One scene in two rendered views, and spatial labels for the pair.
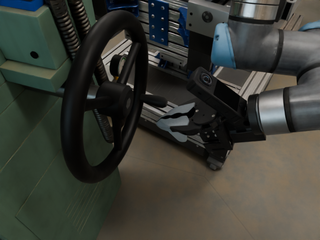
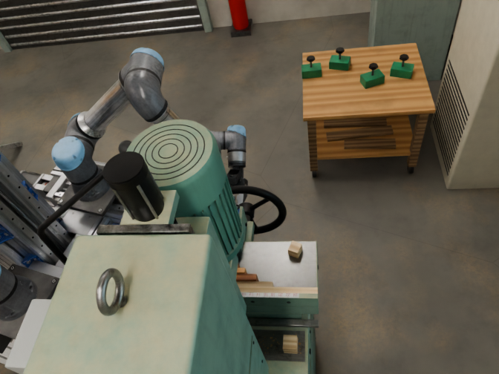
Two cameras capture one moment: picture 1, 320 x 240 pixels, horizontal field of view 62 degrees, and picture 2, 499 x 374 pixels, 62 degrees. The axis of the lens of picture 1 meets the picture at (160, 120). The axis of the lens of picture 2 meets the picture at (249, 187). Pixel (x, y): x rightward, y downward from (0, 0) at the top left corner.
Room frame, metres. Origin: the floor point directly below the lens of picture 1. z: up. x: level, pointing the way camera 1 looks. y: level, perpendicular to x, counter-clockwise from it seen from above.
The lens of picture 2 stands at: (0.32, 0.95, 2.02)
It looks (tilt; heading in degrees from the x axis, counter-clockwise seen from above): 51 degrees down; 268
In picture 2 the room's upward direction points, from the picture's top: 14 degrees counter-clockwise
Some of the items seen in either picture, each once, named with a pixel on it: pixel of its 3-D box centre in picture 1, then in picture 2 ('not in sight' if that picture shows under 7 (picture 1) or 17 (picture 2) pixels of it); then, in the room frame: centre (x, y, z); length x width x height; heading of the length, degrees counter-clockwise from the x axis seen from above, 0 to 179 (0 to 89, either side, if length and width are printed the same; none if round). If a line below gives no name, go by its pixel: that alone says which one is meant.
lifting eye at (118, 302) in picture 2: not in sight; (111, 292); (0.52, 0.68, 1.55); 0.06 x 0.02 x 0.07; 72
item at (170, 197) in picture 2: not in sight; (143, 204); (0.47, 0.53, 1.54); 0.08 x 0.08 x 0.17; 72
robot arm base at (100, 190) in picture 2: not in sight; (87, 179); (0.89, -0.24, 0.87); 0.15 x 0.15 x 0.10
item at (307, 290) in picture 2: not in sight; (212, 292); (0.48, 0.41, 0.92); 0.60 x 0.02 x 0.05; 162
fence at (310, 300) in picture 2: not in sight; (211, 298); (0.49, 0.42, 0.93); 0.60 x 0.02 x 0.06; 162
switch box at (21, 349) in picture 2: not in sight; (63, 348); (0.66, 0.66, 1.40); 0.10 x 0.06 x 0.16; 72
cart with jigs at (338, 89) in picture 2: not in sight; (359, 107); (-0.48, -0.78, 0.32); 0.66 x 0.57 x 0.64; 163
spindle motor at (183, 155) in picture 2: not in sight; (190, 200); (0.43, 0.40, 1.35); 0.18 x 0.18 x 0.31
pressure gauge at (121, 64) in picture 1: (117, 68); not in sight; (0.61, 0.12, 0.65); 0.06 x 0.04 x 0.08; 162
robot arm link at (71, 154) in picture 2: not in sight; (73, 158); (0.89, -0.25, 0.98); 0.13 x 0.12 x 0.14; 79
